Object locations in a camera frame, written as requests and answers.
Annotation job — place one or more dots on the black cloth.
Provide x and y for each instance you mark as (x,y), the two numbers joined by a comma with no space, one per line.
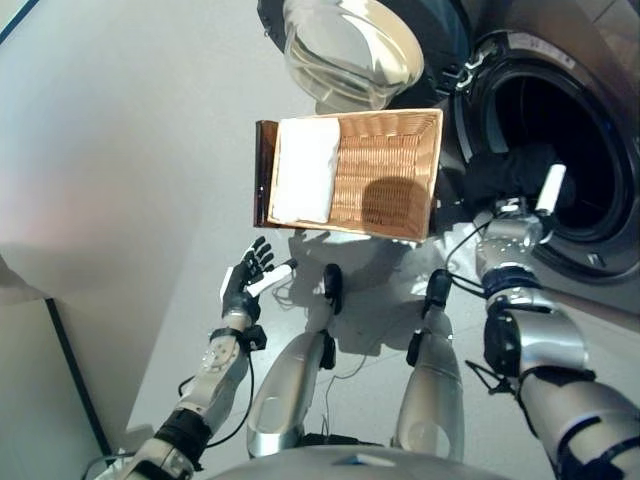
(510,172)

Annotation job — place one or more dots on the round glass washer door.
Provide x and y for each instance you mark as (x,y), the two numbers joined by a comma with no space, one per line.
(350,45)

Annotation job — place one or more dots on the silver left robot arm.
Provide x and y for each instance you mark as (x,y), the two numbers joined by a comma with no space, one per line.
(220,370)

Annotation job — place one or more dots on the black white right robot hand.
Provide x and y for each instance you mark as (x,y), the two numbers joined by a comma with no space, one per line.
(550,190)

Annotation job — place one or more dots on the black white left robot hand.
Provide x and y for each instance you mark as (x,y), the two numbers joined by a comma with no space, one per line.
(240,290)

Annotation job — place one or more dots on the rectangular wicker laundry basket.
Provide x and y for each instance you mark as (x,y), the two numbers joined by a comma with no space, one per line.
(380,165)

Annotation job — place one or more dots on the dark grey washing machine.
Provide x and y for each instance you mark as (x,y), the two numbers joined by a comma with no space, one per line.
(600,125)

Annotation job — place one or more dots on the grey robot torso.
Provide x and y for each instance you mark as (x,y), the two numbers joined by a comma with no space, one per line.
(350,467)

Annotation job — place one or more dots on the dark brown wooden stool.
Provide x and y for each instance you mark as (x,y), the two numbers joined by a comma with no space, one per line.
(262,175)

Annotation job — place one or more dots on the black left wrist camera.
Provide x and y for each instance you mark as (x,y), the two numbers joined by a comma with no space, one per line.
(256,337)

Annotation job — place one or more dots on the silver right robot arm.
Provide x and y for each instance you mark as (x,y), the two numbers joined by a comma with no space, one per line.
(550,340)

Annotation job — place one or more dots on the silver left robot leg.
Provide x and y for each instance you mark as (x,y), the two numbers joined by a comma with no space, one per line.
(285,390)

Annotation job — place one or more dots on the white cloth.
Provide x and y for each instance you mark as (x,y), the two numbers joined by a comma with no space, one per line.
(305,170)

